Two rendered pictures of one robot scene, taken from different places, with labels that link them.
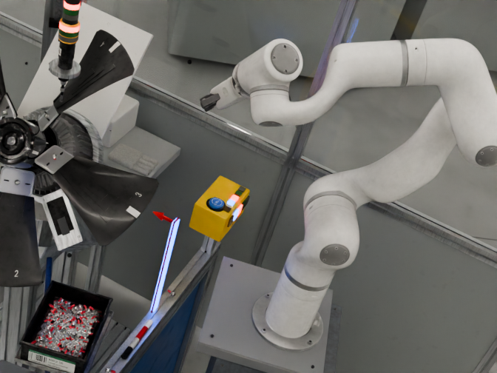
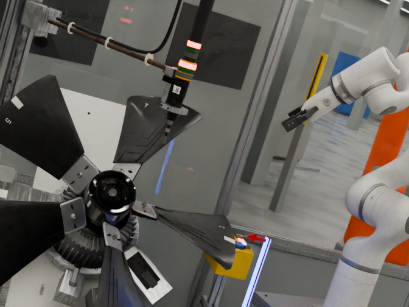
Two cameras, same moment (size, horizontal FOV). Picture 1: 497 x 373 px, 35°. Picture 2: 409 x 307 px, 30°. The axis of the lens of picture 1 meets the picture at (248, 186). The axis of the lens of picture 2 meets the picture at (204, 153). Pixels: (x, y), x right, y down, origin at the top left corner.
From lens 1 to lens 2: 1.51 m
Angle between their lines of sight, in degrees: 38
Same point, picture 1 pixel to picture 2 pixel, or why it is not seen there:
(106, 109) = not seen: hidden behind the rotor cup
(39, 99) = (51, 180)
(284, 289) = (352, 281)
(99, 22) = (87, 104)
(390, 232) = (304, 270)
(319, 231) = (400, 206)
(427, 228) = (333, 257)
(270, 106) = (392, 94)
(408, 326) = not seen: outside the picture
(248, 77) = (363, 79)
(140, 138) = not seen: hidden behind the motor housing
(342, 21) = (263, 91)
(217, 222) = (245, 259)
